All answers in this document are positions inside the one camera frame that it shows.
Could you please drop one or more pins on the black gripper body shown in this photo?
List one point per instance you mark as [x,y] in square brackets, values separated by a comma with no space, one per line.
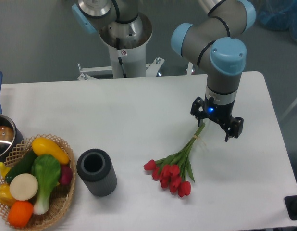
[220,114]

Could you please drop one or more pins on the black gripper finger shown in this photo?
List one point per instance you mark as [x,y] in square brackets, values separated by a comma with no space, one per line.
[197,110]
[235,128]

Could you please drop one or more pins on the red tulip bouquet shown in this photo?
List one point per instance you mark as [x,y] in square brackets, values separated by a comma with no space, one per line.
[173,170]

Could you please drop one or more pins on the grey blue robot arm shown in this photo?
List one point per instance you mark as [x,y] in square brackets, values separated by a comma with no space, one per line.
[211,46]

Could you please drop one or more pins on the black device at table edge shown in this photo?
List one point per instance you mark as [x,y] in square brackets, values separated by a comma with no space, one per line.
[291,206]

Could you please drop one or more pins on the blue plastic bag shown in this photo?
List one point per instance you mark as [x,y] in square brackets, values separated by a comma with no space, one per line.
[278,15]

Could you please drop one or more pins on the dark grey ribbed vase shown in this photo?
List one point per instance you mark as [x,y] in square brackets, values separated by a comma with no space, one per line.
[95,168]

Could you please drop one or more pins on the dark red radish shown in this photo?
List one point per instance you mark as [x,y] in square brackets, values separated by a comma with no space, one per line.
[66,175]

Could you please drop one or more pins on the yellow squash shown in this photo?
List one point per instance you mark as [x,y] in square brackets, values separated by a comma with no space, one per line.
[42,146]

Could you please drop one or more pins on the green bok choy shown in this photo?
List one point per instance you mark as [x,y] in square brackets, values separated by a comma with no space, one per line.
[46,169]

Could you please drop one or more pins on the woven wicker basket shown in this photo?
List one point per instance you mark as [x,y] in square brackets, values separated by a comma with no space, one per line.
[60,198]

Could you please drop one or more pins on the green cucumber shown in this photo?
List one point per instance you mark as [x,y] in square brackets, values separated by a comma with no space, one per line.
[21,167]

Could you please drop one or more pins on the white round radish slice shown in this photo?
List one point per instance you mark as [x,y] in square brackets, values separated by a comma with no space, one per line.
[24,187]

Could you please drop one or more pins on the yellow banana tip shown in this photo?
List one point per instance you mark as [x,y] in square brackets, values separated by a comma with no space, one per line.
[4,170]

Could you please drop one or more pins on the orange fruit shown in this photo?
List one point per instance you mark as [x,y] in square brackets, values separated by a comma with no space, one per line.
[20,214]

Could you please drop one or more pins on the yellow bell pepper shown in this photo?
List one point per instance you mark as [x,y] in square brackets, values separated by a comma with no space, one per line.
[5,196]

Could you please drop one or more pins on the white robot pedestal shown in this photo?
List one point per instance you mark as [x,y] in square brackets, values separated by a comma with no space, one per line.
[127,46]

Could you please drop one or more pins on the blue handled saucepan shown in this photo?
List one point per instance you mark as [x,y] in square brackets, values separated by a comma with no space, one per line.
[10,136]

